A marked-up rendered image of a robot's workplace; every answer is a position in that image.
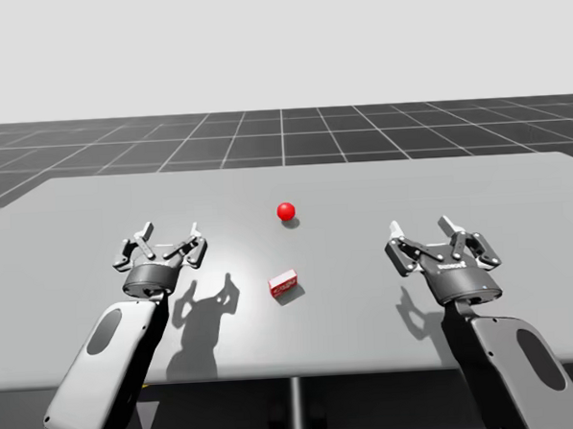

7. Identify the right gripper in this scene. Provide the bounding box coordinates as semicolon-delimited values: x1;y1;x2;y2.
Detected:
382;212;506;311

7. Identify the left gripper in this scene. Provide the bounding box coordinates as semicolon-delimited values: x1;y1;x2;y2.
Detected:
108;218;212;302

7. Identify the red and white carton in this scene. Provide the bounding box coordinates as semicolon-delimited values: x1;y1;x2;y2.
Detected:
266;268;301;300

